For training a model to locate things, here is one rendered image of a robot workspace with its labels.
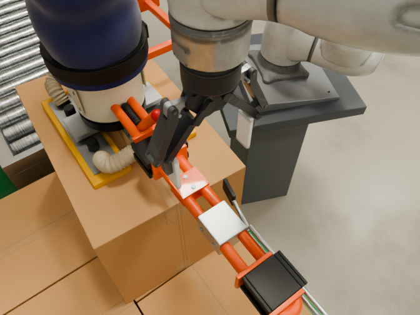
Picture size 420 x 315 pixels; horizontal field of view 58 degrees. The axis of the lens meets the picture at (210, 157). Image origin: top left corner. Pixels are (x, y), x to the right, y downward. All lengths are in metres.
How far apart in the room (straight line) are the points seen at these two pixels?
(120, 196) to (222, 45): 0.57
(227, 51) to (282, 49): 0.93
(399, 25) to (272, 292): 0.44
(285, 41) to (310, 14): 0.99
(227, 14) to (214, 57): 0.06
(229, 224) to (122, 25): 0.42
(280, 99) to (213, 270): 0.61
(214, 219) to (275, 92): 0.76
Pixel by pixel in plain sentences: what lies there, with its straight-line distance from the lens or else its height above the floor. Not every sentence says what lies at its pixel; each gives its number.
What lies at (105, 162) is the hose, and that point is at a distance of 0.86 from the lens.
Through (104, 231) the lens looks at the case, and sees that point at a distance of 0.86.
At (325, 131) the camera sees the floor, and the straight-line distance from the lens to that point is 2.35.
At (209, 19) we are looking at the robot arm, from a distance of 0.38.
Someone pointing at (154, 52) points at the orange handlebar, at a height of 1.08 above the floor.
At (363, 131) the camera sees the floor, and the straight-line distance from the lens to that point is 2.43.
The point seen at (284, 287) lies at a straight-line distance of 0.64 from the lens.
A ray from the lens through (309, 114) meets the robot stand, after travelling 1.35.
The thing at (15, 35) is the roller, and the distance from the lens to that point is 2.24.
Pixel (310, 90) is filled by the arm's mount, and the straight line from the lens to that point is 1.41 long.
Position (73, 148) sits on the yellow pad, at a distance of 0.99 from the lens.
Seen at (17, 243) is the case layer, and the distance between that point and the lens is 1.41.
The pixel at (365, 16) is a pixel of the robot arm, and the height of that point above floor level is 1.53.
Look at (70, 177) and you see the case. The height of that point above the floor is 0.94.
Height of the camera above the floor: 1.69
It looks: 53 degrees down
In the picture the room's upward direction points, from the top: straight up
